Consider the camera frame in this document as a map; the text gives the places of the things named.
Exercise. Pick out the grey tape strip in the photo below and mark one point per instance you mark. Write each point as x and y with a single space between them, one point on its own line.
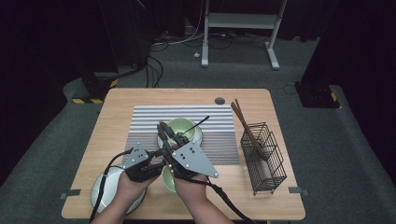
297 190
70 193

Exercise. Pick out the striped grey placemat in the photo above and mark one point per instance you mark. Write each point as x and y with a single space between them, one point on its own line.
218 146

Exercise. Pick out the small white plug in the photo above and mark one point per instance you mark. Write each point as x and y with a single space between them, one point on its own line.
196 55

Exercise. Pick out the person's right hand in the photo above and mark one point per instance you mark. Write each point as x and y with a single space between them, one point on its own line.
191 191

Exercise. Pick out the grey round table grommet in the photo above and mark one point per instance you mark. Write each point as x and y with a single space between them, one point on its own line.
219 100

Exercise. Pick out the white plate with dark rim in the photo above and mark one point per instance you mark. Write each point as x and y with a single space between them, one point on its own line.
197 138
112 188

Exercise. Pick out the tall black cabinet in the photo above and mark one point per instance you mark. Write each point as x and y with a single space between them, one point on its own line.
124 34

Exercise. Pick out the person's left hand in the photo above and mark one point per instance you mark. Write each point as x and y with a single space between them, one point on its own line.
130 193

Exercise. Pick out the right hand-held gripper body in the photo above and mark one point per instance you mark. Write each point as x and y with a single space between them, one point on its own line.
193 158

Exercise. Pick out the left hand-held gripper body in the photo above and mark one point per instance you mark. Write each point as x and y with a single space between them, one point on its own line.
140 169

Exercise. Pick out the black base with yellow stripes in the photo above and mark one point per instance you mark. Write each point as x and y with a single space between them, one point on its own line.
96 87
316 96

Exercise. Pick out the white desk stand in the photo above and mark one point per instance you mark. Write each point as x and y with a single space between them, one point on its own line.
239 21

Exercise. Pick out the green bowl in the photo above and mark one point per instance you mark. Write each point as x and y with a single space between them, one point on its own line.
169 180
183 126

